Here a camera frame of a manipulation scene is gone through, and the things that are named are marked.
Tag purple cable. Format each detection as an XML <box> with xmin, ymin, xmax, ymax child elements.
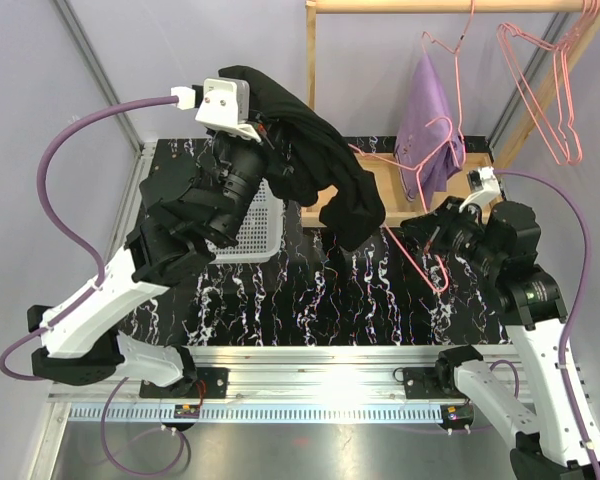
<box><xmin>494</xmin><ymin>168</ymin><xmax>600</xmax><ymax>480</ymax></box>
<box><xmin>0</xmin><ymin>97</ymin><xmax>181</xmax><ymax>384</ymax></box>

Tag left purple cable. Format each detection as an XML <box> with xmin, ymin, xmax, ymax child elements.
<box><xmin>0</xmin><ymin>97</ymin><xmax>181</xmax><ymax>384</ymax></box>

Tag purple garment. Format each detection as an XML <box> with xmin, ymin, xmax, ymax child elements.
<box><xmin>394</xmin><ymin>54</ymin><xmax>465</xmax><ymax>208</ymax></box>

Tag aluminium corner post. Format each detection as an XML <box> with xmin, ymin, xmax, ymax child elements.
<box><xmin>50</xmin><ymin>0</ymin><xmax>144</xmax><ymax>155</ymax></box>

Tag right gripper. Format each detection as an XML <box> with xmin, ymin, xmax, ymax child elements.
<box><xmin>401</xmin><ymin>195</ymin><xmax>503</xmax><ymax>274</ymax></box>

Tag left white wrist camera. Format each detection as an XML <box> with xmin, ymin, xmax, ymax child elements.
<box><xmin>170</xmin><ymin>77</ymin><xmax>262</xmax><ymax>143</ymax></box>

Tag empty pink wire hangers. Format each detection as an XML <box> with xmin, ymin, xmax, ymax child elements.
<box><xmin>494</xmin><ymin>1</ymin><xmax>600</xmax><ymax>169</ymax></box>

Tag black trousers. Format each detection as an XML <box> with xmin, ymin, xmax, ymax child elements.
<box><xmin>218</xmin><ymin>65</ymin><xmax>386</xmax><ymax>251</ymax></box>

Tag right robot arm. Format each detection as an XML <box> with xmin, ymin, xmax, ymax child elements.
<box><xmin>401</xmin><ymin>197</ymin><xmax>600</xmax><ymax>479</ymax></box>

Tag wooden clothes rack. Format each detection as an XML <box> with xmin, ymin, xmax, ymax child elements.
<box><xmin>306</xmin><ymin>1</ymin><xmax>577</xmax><ymax>227</ymax></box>

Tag white plastic basket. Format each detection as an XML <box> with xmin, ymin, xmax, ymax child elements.
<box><xmin>207</xmin><ymin>180</ymin><xmax>285</xmax><ymax>264</ymax></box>

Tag aluminium rail base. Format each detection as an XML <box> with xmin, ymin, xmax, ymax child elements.
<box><xmin>48</xmin><ymin>346</ymin><xmax>456</xmax><ymax>424</ymax></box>

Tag pink hanger with purple garment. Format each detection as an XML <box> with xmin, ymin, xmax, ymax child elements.
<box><xmin>420</xmin><ymin>0</ymin><xmax>476</xmax><ymax>136</ymax></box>

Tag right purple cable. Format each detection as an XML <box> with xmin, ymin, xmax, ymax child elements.
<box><xmin>494</xmin><ymin>168</ymin><xmax>600</xmax><ymax>480</ymax></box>

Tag pink wire hanger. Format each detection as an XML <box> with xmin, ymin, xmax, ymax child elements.
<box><xmin>348</xmin><ymin>116</ymin><xmax>455</xmax><ymax>294</ymax></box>

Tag black marbled mat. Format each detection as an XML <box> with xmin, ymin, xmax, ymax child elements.
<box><xmin>117</xmin><ymin>137</ymin><xmax>526</xmax><ymax>347</ymax></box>

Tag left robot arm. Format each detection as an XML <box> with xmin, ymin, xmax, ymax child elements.
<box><xmin>28</xmin><ymin>132</ymin><xmax>273</xmax><ymax>397</ymax></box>

